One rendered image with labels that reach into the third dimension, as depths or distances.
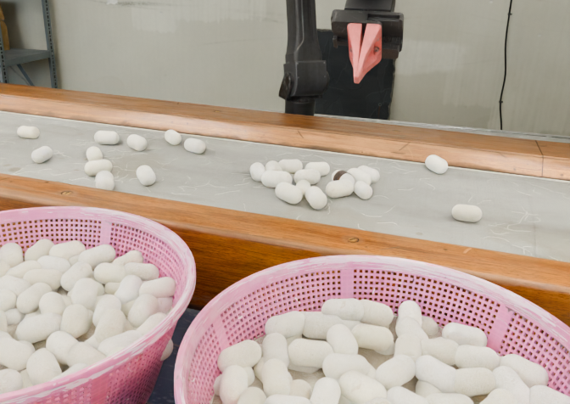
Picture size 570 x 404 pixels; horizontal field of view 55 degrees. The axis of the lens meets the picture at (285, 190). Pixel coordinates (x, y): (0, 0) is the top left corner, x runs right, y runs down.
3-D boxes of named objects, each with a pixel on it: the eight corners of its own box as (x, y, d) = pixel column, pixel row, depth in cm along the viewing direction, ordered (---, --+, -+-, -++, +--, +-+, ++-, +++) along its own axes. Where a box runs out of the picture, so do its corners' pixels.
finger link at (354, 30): (391, 65, 71) (401, 14, 76) (337, 62, 73) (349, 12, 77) (390, 98, 77) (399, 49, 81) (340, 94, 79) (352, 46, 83)
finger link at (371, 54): (372, 64, 72) (383, 14, 76) (320, 60, 74) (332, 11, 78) (373, 98, 78) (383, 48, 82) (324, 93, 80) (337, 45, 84)
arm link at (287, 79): (330, 72, 110) (317, 67, 115) (290, 73, 107) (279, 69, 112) (328, 103, 113) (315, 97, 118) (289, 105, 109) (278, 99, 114)
